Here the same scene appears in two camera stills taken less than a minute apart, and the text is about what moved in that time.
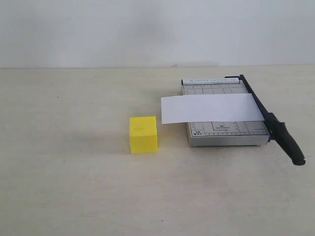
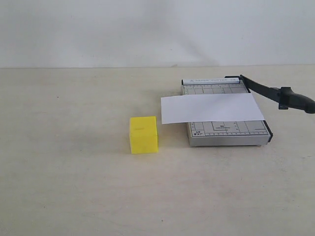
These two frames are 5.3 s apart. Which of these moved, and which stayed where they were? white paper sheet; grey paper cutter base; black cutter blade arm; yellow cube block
Moved: black cutter blade arm
Stayed: grey paper cutter base; white paper sheet; yellow cube block
